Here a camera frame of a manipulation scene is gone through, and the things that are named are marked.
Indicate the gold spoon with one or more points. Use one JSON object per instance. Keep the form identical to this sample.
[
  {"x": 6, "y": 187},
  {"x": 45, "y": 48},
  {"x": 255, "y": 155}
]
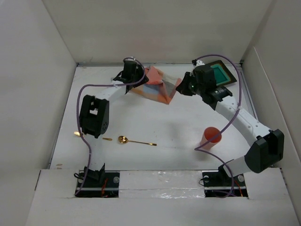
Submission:
[{"x": 125, "y": 140}]

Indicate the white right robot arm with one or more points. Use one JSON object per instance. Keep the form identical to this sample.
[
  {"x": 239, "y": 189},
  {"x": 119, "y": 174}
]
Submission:
[{"x": 266, "y": 145}]

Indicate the coral plastic cup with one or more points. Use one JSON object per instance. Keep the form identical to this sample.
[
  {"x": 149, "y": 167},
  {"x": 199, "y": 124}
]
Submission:
[{"x": 210, "y": 138}]

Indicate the green square ceramic plate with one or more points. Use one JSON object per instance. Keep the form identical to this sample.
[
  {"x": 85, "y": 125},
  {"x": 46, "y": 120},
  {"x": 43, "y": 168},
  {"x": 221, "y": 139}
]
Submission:
[{"x": 222, "y": 74}]

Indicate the orange grey checkered cloth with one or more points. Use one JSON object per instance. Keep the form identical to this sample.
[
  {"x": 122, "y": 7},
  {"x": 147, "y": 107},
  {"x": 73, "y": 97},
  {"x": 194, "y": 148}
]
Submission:
[{"x": 160, "y": 88}]

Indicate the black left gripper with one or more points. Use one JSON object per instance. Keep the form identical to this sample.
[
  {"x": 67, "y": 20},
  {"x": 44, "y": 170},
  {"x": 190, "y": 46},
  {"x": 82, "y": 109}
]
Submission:
[{"x": 139, "y": 71}]

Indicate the gold fork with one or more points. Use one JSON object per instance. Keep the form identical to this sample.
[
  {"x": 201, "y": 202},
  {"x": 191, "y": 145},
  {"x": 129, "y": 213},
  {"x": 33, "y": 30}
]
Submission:
[{"x": 90, "y": 137}]

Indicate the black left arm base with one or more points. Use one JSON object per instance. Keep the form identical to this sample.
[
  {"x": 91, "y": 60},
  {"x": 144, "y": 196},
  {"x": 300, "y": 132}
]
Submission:
[{"x": 98, "y": 184}]

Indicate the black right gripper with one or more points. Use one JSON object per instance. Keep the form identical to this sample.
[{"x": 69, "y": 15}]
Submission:
[{"x": 182, "y": 87}]

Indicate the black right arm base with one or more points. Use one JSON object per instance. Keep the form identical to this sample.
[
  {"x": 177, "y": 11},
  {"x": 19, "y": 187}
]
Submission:
[{"x": 217, "y": 184}]

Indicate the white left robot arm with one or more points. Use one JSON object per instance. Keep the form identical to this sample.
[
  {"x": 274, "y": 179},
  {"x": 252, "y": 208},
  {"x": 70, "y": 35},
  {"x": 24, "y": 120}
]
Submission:
[{"x": 93, "y": 110}]

